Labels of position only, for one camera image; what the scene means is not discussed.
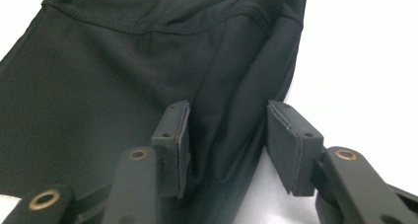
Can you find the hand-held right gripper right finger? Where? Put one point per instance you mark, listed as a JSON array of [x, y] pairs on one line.
[[292, 145]]

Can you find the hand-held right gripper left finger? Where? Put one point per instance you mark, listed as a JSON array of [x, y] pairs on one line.
[[172, 148]]

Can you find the black pants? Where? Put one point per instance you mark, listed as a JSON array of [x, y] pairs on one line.
[[98, 86]]

